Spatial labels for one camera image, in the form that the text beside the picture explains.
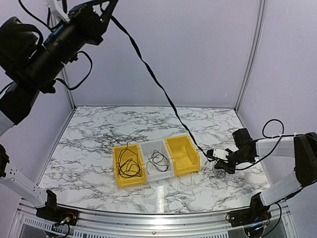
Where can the aluminium front rail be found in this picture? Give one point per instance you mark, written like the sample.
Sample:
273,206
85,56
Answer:
98,224

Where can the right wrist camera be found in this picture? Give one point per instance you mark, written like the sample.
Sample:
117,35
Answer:
217,154

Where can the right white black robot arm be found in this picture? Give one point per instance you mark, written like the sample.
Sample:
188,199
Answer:
301,148

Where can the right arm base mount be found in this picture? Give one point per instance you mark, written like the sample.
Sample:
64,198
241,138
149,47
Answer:
256,212

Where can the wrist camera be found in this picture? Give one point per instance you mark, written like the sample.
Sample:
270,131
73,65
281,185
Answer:
57,11
217,154

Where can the white translucent plastic bin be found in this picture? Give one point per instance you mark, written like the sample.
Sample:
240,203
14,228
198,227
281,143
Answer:
157,160

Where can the left yellow plastic bin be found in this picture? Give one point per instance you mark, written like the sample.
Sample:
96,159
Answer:
128,165

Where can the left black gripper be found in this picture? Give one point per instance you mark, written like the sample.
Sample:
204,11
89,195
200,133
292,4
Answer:
93,25

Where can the aluminium corner post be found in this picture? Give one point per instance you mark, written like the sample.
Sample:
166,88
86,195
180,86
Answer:
252,55
53,21

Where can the yellow plastic bin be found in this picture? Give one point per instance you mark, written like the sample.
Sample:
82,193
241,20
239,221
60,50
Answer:
185,157
128,165

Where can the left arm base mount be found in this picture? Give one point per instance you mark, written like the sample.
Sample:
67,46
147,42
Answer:
52,212

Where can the right aluminium corner post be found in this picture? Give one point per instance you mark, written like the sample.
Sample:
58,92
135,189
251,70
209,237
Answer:
252,55

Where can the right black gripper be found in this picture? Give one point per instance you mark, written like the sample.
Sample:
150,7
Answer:
221,164

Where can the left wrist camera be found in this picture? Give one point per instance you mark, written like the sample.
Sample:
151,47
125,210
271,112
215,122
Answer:
57,11

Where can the right yellow plastic bin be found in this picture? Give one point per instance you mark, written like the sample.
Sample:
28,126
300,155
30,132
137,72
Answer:
185,157

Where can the left aluminium corner post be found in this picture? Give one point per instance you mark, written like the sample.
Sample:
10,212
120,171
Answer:
53,21

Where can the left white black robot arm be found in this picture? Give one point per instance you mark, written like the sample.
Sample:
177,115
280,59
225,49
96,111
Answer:
33,62

